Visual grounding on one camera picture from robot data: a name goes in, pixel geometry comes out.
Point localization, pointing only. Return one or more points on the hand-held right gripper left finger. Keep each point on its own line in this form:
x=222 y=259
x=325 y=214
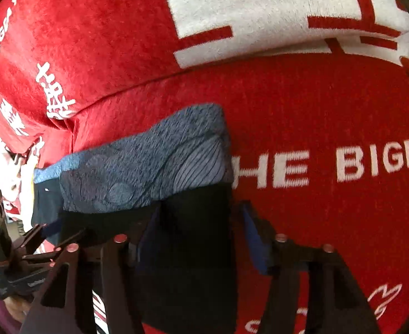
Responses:
x=148 y=247

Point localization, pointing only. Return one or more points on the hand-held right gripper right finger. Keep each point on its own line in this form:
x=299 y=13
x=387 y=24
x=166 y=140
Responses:
x=256 y=247

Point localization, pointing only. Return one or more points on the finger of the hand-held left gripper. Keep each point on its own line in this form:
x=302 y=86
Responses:
x=34 y=240

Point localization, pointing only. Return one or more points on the black pants with blue trim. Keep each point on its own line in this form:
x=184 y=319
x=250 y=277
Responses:
x=190 y=215

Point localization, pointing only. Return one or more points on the red printed bed sheet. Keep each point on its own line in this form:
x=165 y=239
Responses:
x=330 y=111

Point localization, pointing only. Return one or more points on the red printed folded quilt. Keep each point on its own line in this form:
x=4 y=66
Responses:
x=103 y=34

